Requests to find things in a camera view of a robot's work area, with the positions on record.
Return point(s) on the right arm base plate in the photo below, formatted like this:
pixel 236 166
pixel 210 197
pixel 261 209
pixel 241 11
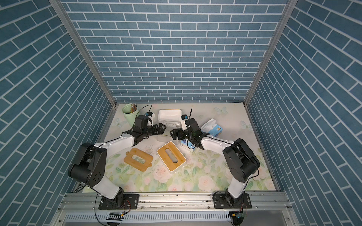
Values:
pixel 226 201

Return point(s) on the white plastic box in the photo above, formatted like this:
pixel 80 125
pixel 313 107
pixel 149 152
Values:
pixel 170 117

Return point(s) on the bundle of coloured pencils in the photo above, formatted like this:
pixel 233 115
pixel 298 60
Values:
pixel 133 107

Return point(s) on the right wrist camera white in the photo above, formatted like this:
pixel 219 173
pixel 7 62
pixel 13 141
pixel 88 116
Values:
pixel 184 118

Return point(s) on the white box with bamboo lid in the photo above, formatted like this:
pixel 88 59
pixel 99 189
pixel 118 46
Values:
pixel 171 156

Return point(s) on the clear plastic tissue box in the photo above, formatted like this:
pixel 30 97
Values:
pixel 166 136

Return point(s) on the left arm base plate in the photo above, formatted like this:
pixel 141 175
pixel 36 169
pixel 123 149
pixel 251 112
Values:
pixel 125 201

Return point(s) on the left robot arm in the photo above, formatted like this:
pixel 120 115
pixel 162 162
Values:
pixel 89 163

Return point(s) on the bamboo lid with slot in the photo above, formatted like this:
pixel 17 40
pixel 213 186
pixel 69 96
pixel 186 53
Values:
pixel 138 159

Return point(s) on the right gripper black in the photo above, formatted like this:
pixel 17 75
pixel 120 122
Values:
pixel 180 131

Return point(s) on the blue tissue pack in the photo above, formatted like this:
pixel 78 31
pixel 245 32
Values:
pixel 212 128
pixel 187 145

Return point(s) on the green pencil cup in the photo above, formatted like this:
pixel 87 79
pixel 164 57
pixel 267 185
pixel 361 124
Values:
pixel 130 117

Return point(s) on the aluminium mounting rail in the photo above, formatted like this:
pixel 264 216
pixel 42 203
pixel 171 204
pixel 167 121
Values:
pixel 207 201

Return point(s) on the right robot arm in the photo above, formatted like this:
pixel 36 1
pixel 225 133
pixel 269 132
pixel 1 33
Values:
pixel 241 160

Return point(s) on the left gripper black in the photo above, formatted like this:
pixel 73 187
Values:
pixel 160 130

